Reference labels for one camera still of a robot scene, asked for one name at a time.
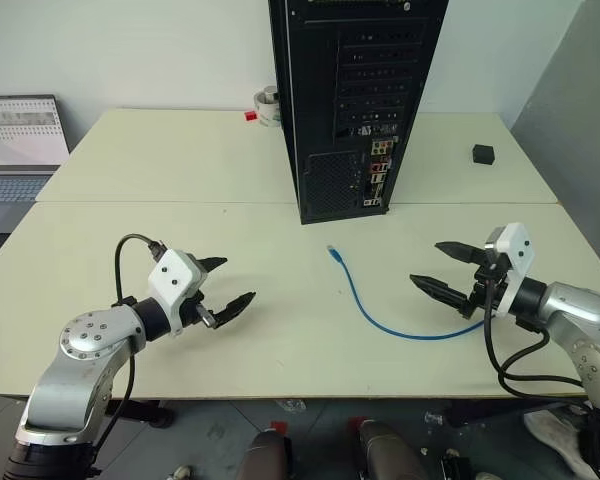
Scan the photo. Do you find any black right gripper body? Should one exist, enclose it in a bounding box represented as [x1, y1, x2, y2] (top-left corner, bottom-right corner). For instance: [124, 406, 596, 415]
[457, 249, 512, 321]

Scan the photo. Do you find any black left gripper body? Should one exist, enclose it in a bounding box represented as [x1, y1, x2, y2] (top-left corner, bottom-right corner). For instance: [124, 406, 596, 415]
[179, 254, 219, 332]

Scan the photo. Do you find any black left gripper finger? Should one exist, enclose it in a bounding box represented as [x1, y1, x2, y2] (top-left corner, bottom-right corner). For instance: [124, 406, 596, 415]
[199, 255, 229, 276]
[213, 290, 258, 329]

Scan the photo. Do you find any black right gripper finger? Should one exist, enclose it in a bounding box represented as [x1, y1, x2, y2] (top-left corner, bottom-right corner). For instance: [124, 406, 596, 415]
[409, 272, 469, 309]
[433, 241, 487, 266]

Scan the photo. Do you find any small black box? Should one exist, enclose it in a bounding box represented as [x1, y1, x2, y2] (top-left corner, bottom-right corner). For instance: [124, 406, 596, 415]
[470, 143, 497, 166]

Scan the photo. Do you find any black table caster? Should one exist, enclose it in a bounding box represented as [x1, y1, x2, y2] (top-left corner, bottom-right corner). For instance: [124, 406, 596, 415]
[146, 399, 176, 431]

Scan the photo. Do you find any black table foot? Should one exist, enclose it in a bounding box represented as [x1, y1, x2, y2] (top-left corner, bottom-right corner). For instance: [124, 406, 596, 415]
[445, 396, 590, 430]

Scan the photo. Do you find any dark rounded shape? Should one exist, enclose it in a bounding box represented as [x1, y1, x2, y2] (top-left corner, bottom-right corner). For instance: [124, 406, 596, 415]
[236, 428, 295, 480]
[356, 418, 434, 480]

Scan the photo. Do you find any white tape roll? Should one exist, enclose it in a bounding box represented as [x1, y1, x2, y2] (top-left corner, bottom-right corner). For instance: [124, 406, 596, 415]
[253, 90, 282, 129]

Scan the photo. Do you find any grey partition panel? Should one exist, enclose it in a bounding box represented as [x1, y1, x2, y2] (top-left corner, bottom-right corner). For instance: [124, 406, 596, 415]
[509, 0, 600, 281]

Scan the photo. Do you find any black computer tower case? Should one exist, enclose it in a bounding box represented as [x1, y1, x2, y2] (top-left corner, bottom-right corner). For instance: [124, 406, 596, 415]
[267, 0, 451, 226]

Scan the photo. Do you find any grey laptop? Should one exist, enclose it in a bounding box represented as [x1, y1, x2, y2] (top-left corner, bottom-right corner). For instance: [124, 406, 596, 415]
[0, 93, 72, 207]

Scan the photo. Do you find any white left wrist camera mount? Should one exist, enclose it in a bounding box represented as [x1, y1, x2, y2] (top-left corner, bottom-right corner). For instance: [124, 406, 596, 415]
[146, 248, 205, 337]

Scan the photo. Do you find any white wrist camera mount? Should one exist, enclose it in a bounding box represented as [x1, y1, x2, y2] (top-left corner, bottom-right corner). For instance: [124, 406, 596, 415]
[483, 222, 538, 320]
[146, 248, 205, 337]

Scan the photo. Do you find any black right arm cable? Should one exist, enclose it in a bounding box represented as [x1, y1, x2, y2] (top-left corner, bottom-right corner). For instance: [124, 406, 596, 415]
[481, 277, 595, 402]

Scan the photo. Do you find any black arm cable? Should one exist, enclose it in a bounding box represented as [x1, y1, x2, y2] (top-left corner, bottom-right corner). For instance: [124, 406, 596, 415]
[481, 277, 595, 402]
[90, 233, 169, 469]

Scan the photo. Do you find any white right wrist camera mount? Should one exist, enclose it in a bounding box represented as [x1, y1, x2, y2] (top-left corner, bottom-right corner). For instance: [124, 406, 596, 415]
[483, 222, 538, 320]

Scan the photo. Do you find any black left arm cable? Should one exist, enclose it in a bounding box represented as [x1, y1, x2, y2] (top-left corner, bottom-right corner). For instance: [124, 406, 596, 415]
[90, 233, 169, 469]

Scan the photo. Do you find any blue ethernet cable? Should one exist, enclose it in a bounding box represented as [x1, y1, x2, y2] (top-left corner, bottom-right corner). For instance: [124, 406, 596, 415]
[325, 244, 487, 342]

